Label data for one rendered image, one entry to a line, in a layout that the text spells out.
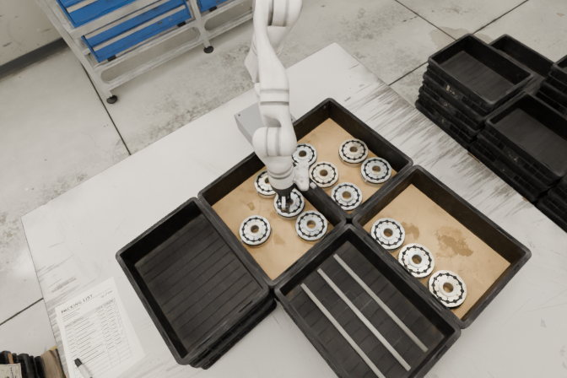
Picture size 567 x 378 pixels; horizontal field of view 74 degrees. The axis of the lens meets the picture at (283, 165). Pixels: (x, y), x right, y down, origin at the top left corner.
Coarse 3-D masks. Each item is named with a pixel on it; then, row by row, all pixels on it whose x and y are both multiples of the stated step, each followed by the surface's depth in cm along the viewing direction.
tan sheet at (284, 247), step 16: (240, 192) 132; (256, 192) 131; (224, 208) 129; (240, 208) 128; (256, 208) 128; (272, 208) 127; (272, 224) 124; (288, 224) 123; (240, 240) 122; (272, 240) 121; (288, 240) 121; (256, 256) 119; (272, 256) 118; (288, 256) 118; (272, 272) 116
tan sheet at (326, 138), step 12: (312, 132) 142; (324, 132) 142; (336, 132) 141; (312, 144) 139; (324, 144) 139; (336, 144) 138; (300, 156) 137; (324, 156) 136; (336, 156) 136; (372, 156) 134; (348, 168) 132; (348, 180) 130; (360, 180) 129; (372, 192) 126
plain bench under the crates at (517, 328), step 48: (336, 48) 184; (240, 96) 173; (336, 96) 168; (384, 96) 165; (192, 144) 162; (240, 144) 159; (432, 144) 149; (96, 192) 153; (144, 192) 151; (192, 192) 149; (480, 192) 136; (48, 240) 144; (96, 240) 142; (528, 240) 126; (48, 288) 134; (528, 288) 118; (144, 336) 122; (288, 336) 118; (480, 336) 112; (528, 336) 111
